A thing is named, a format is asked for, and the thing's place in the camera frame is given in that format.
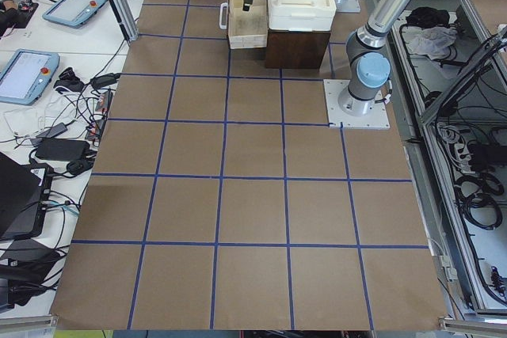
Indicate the light wooden drawer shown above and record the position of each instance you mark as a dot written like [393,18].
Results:
[245,29]

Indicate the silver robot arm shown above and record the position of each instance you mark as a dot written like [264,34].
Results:
[370,69]

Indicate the blue teach pendant far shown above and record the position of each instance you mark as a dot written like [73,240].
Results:
[73,13]

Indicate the blue teach pendant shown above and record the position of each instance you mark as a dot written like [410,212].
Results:
[73,13]
[26,76]

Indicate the white crumpled cloth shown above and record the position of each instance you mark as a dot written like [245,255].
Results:
[435,43]

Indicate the blue teach pendant near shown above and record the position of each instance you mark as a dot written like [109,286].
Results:
[26,76]

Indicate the black power adapter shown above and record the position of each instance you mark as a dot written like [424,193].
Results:
[62,149]

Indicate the black laptop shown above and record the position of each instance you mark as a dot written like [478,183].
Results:
[24,189]

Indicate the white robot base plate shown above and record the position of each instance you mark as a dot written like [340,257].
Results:
[345,111]

